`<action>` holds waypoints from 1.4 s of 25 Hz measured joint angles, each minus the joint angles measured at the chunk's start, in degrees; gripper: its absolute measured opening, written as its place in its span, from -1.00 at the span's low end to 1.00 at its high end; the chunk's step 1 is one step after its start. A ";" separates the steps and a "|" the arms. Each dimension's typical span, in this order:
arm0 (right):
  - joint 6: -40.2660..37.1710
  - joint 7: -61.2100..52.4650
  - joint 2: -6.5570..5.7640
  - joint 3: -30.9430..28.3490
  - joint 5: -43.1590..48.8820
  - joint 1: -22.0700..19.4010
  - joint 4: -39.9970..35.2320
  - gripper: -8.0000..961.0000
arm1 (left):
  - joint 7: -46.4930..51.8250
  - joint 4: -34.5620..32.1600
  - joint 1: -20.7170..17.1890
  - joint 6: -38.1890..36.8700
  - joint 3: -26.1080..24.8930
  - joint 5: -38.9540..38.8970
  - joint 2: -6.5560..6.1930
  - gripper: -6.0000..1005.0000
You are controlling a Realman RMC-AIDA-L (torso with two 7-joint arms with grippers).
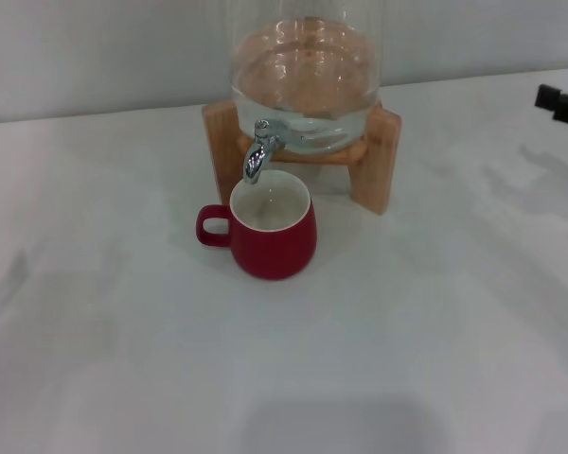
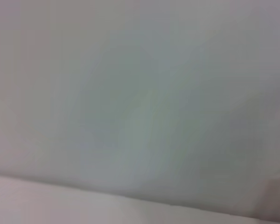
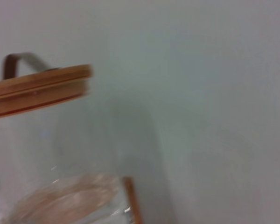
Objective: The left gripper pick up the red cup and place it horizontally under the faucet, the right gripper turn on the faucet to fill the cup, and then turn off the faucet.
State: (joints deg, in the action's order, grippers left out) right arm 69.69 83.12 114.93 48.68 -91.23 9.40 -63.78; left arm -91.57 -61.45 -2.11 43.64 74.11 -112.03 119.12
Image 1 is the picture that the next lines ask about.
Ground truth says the red ceramic cup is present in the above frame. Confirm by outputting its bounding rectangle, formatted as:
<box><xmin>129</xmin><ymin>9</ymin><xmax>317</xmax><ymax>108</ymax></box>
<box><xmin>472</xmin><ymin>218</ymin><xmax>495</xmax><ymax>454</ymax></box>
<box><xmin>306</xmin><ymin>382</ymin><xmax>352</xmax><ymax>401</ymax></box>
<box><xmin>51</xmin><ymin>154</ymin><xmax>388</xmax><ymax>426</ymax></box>
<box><xmin>196</xmin><ymin>170</ymin><xmax>319</xmax><ymax>282</ymax></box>

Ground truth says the chrome dispenser faucet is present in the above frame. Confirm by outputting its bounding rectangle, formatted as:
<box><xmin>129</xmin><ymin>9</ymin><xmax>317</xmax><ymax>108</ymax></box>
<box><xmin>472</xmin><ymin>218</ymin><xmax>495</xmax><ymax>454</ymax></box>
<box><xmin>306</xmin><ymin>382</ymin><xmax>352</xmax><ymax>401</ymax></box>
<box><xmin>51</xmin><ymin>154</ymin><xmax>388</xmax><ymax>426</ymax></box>
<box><xmin>242</xmin><ymin>117</ymin><xmax>307</xmax><ymax>186</ymax></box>

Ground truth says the glass water dispenser jar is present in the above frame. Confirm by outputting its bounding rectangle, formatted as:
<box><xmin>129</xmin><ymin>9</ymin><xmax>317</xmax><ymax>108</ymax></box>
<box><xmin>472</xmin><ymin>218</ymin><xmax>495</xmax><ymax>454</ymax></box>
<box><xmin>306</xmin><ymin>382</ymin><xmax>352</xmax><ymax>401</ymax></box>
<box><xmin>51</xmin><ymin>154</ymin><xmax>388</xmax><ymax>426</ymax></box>
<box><xmin>227</xmin><ymin>0</ymin><xmax>385</xmax><ymax>155</ymax></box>

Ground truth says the wooden dispenser stand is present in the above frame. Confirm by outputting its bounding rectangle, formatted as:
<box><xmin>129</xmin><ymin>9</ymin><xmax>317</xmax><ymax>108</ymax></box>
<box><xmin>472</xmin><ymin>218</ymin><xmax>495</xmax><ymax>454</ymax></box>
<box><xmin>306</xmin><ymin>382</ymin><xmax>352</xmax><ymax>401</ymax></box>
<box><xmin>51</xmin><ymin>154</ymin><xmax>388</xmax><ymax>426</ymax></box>
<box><xmin>201</xmin><ymin>97</ymin><xmax>402</xmax><ymax>217</ymax></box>

